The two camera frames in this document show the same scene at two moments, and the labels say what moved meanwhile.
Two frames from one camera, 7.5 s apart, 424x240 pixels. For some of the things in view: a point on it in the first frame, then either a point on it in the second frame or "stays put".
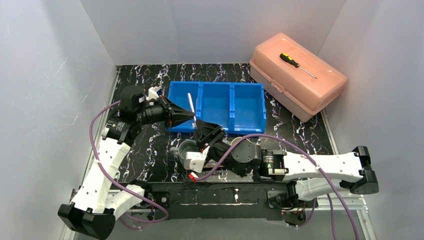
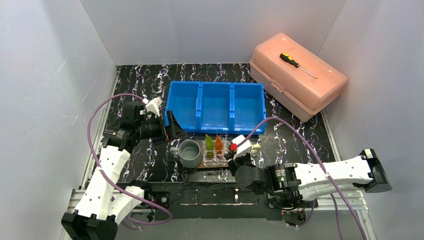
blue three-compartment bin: x=239 y=107 stays put
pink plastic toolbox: x=295 y=77 stays put
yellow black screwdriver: x=286 y=58 stays put
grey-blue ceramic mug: x=185 y=146 stays put
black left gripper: x=168 y=115 -> x=168 y=125
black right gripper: x=212 y=142 -> x=236 y=160
